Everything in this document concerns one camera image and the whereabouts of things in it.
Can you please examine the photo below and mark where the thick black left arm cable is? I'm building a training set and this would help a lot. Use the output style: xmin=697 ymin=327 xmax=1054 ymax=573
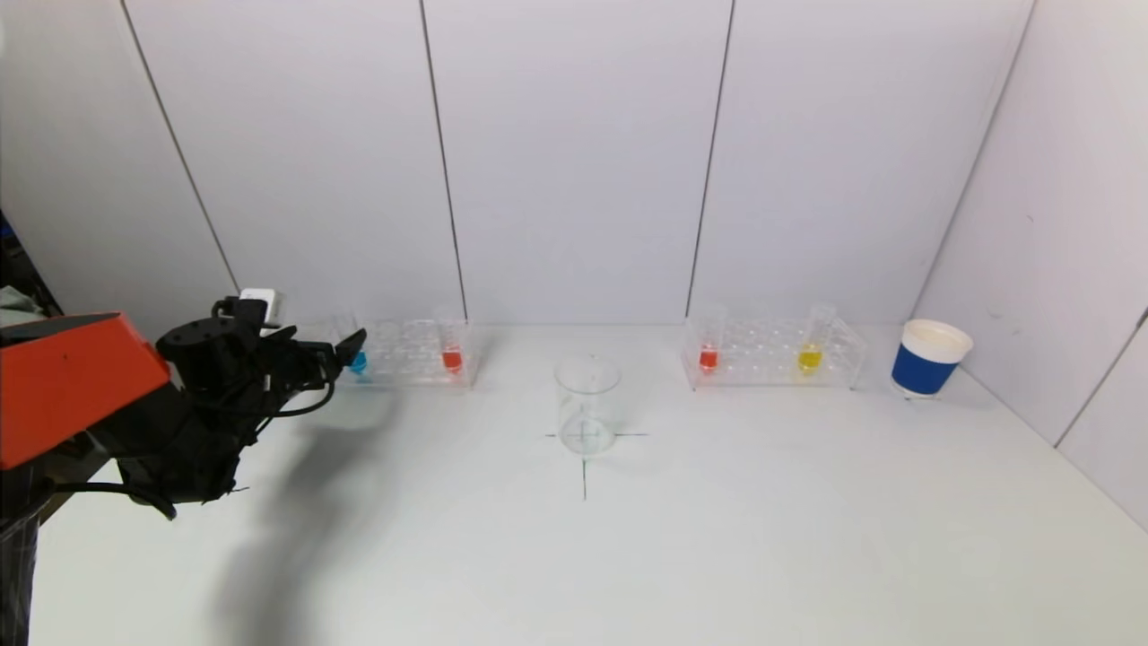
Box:
xmin=52 ymin=481 xmax=180 ymax=521

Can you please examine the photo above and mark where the clear acrylic test tube rack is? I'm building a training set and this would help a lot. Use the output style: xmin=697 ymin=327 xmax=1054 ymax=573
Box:
xmin=682 ymin=313 xmax=869 ymax=392
xmin=334 ymin=318 xmax=482 ymax=389

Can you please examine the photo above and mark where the thin black left camera cable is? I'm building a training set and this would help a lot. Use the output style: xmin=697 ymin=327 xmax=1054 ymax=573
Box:
xmin=256 ymin=377 xmax=339 ymax=420

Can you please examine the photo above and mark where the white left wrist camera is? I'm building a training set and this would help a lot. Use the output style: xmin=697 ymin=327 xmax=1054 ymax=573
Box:
xmin=239 ymin=288 xmax=284 ymax=329

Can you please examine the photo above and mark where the yellow pigment test tube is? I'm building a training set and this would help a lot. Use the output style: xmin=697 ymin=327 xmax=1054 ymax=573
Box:
xmin=796 ymin=302 xmax=838 ymax=377

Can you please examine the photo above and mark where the clear glass beaker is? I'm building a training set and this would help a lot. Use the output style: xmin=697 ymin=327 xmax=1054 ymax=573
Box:
xmin=553 ymin=354 xmax=622 ymax=457

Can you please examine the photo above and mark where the person's leg in grey trousers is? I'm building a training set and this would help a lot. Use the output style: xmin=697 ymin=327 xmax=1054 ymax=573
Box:
xmin=0 ymin=285 xmax=44 ymax=327

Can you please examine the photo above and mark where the blue pigment test tube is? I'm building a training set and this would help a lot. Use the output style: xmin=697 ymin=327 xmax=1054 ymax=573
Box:
xmin=332 ymin=311 xmax=370 ymax=380

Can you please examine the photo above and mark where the red pigment test tube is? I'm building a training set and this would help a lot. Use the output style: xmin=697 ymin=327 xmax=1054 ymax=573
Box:
xmin=434 ymin=305 xmax=468 ymax=376
xmin=697 ymin=304 xmax=728 ymax=374

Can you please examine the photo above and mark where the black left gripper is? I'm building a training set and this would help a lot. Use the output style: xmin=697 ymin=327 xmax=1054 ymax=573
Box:
xmin=257 ymin=327 xmax=368 ymax=392

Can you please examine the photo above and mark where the blue and white paper cup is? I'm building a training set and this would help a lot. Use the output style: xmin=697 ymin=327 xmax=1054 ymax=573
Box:
xmin=891 ymin=319 xmax=975 ymax=399

